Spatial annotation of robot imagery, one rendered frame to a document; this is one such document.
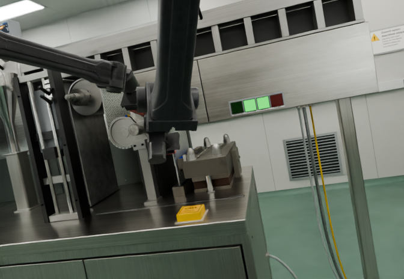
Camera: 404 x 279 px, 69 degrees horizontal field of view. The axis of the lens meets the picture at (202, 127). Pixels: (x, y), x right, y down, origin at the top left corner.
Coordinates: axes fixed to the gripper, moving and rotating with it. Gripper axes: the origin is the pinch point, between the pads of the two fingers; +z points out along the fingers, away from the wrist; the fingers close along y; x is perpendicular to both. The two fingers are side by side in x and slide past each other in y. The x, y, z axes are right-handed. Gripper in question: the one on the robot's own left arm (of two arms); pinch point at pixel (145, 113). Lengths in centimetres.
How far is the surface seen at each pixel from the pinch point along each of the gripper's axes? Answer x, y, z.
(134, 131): -7.2, -2.7, 0.4
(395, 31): 223, 193, 162
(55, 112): -1.3, -32.2, -5.7
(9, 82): 22, -68, 0
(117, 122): 0.7, -13.5, 5.6
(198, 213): -36.2, 22.3, 0.3
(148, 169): -15.8, -0.5, 12.7
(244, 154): 122, 22, 249
